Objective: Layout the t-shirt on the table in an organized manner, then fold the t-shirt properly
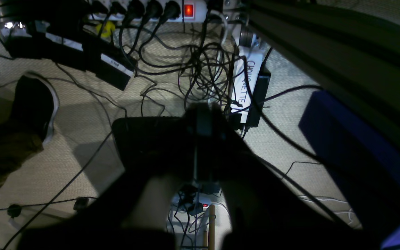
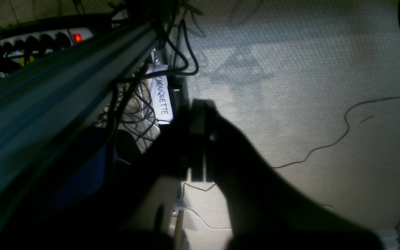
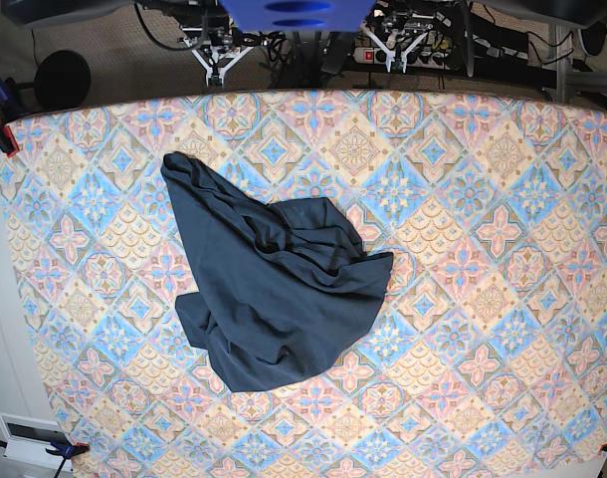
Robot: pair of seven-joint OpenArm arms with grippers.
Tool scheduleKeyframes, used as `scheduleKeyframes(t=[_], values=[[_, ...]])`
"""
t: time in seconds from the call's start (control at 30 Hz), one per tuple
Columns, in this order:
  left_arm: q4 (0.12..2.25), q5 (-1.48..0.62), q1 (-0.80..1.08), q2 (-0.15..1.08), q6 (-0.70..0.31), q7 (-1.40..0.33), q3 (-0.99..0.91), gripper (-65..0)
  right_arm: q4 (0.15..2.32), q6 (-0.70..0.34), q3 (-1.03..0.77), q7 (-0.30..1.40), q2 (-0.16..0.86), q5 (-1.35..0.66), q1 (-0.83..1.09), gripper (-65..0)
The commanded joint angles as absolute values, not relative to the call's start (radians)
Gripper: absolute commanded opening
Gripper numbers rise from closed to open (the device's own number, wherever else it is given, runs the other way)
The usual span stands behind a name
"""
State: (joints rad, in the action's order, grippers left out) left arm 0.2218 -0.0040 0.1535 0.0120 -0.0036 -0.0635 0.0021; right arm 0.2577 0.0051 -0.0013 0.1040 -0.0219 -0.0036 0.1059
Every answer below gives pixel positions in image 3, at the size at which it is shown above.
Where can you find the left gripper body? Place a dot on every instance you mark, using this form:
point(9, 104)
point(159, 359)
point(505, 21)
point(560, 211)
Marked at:
point(397, 34)

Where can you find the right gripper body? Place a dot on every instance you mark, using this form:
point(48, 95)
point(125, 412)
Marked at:
point(217, 52)

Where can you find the dark navy t-shirt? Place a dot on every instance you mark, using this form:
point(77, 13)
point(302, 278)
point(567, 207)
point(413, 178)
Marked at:
point(283, 289)

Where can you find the black round stool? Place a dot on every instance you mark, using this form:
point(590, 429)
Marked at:
point(62, 81)

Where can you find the black round base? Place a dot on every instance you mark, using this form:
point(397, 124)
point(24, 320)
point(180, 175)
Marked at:
point(593, 39)

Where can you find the blue clamp upper left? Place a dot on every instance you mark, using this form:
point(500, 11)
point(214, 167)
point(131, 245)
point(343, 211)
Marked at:
point(10, 108)

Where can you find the blue clamp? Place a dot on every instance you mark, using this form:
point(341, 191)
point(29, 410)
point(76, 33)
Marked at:
point(60, 450)
point(10, 108)

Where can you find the patterned tile tablecloth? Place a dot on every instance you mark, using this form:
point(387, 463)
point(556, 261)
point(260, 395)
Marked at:
point(487, 358)

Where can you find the blue clamp lower left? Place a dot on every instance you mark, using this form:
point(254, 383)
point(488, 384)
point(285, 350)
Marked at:
point(60, 450)

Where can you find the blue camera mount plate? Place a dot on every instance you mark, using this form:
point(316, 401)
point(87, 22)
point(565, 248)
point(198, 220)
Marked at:
point(298, 15)

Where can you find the white wall outlet box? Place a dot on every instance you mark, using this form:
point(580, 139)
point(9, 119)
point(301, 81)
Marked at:
point(27, 440)

